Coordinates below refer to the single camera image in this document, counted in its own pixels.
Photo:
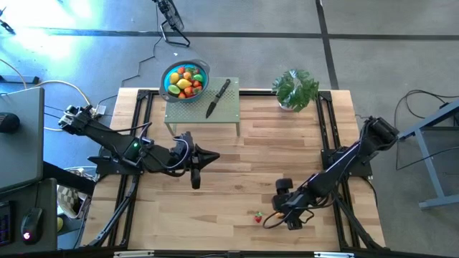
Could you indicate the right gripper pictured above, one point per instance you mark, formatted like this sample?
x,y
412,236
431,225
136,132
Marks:
x,y
295,204

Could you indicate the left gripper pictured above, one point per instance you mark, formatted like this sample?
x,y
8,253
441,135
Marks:
x,y
181,157

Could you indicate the orange plastic pear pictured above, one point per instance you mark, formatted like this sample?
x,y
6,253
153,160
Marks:
x,y
187,75
181,95
278,215

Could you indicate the small orange plastic fruit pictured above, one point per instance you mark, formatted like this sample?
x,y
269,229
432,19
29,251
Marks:
x,y
188,90
181,70
197,84

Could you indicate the plastic kiwi half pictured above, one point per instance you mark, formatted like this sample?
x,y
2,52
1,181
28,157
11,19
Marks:
x,y
174,89

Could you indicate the yellow plastic lemon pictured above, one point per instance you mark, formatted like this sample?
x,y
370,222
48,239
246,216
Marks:
x,y
184,84
174,77

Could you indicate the green plastic fruit half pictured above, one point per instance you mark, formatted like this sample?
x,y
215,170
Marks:
x,y
198,77

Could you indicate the blue collapsible colander grey rim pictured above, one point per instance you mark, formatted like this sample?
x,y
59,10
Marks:
x,y
165,77

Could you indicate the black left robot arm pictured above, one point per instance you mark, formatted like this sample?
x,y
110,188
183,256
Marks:
x,y
107,138

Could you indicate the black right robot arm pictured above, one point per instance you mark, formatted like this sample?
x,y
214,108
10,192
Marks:
x,y
344,161

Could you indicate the green perforated metal riser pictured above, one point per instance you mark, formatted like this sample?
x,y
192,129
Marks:
x,y
193,111

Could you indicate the white power adapter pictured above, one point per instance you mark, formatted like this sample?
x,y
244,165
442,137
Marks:
x,y
100,109

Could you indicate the potted monstera plant white pot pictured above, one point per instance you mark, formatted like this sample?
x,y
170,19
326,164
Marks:
x,y
295,89

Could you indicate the checkered fabric bag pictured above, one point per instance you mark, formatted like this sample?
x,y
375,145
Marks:
x,y
70,200

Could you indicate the black floor fan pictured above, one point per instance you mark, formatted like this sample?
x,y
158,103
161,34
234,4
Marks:
x,y
172,16

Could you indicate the small yellow object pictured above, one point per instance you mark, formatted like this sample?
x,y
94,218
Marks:
x,y
60,224

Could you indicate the dark desk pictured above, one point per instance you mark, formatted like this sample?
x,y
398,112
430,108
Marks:
x,y
46,200

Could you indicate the black mouse with light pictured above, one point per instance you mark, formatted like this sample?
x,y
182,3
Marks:
x,y
34,220

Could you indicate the grey desk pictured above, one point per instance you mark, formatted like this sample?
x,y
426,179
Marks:
x,y
21,157

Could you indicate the black computer mouse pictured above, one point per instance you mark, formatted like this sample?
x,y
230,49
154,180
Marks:
x,y
8,122

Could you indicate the black keyboard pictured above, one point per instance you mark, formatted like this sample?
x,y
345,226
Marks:
x,y
5,224

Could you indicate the silver metal bracket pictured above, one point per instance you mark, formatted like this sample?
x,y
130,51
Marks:
x,y
333,255
132,254

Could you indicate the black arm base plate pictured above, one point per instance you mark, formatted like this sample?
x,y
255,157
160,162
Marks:
x,y
104,167
362,170

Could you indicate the grey metal desk frame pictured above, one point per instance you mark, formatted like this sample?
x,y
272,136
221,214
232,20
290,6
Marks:
x,y
430,172

